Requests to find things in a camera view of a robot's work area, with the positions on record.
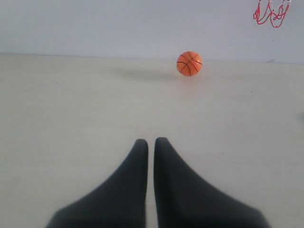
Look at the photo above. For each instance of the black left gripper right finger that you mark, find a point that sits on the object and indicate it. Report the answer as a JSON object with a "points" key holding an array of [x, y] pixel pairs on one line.
{"points": [[185, 200]]}

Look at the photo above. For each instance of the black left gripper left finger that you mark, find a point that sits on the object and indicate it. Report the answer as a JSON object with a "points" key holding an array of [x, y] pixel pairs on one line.
{"points": [[117, 203]]}

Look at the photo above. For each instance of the small orange toy basketball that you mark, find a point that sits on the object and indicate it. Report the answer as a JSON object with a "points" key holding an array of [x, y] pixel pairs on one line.
{"points": [[189, 63]]}

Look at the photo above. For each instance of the red mini basketball hoop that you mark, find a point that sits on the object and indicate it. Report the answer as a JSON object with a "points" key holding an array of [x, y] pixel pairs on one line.
{"points": [[266, 12]]}

